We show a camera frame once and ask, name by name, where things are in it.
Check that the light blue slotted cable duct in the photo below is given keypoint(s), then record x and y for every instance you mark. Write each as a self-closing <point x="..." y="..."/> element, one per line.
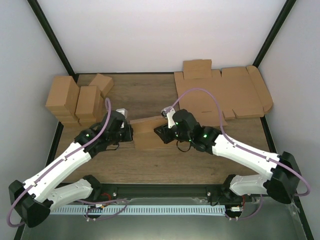
<point x="144" y="210"/>

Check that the black right frame post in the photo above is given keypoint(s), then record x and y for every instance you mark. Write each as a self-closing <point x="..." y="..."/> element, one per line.
<point x="277" y="25"/>

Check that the black left frame post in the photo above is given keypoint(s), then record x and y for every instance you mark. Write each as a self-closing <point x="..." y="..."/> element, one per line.
<point x="42" y="19"/>

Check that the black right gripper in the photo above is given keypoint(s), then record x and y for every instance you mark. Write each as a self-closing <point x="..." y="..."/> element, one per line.
<point x="165" y="137"/>

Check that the black frame post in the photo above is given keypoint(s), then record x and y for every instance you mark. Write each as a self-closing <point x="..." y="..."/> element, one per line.
<point x="42" y="19"/>
<point x="277" y="25"/>

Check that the tall folded cardboard box stack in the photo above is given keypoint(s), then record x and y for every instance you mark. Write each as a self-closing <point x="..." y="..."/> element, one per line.
<point x="62" y="100"/>

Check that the tilted small cardboard box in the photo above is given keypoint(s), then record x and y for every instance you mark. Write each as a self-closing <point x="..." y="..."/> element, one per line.
<point x="104" y="83"/>

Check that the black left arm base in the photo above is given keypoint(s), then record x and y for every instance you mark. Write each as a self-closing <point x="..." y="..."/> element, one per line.
<point x="102" y="193"/>

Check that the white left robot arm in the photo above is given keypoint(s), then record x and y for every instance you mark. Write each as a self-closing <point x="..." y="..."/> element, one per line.
<point x="35" y="198"/>

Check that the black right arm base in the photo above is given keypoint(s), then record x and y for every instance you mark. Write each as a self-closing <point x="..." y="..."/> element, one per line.
<point x="219" y="194"/>

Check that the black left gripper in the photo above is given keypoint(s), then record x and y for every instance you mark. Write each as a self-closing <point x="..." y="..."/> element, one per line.
<point x="130" y="131"/>

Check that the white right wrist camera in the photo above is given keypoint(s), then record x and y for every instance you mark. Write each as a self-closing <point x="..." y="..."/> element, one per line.
<point x="168" y="113"/>

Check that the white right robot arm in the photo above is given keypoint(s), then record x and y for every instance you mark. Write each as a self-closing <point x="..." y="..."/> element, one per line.
<point x="277" y="175"/>

